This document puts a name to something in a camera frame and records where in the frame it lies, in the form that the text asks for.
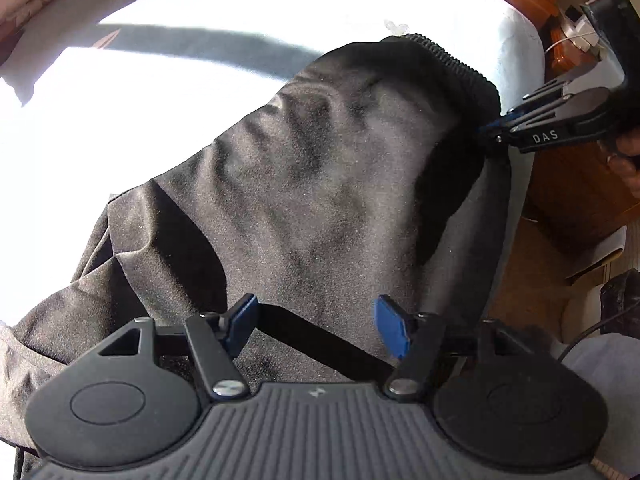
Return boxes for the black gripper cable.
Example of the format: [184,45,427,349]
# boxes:
[557,304,640,363]

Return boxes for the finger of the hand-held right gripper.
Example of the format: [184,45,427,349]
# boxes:
[477,79,576,147]

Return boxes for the person's grey clothing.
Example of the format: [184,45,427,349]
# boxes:
[550,332,640,480]

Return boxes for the person's right hand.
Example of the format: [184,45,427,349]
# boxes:
[607,127,640,191]

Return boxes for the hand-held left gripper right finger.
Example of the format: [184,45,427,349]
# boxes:
[375,294,523,403]

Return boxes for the folded floral quilt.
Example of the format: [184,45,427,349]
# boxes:
[0,0,131,61]

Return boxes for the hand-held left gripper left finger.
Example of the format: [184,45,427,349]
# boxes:
[100,294,260,403]

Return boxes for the black drawstring pants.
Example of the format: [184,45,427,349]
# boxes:
[0,34,511,480]

